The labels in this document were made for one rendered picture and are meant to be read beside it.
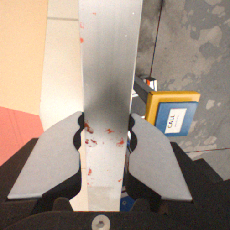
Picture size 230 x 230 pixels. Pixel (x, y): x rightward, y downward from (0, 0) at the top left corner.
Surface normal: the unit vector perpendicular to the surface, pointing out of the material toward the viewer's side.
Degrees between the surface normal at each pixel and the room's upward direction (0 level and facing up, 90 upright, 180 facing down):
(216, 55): 0
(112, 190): 9
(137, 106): 0
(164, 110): 0
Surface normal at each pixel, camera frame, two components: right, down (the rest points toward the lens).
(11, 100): 0.03, 0.47
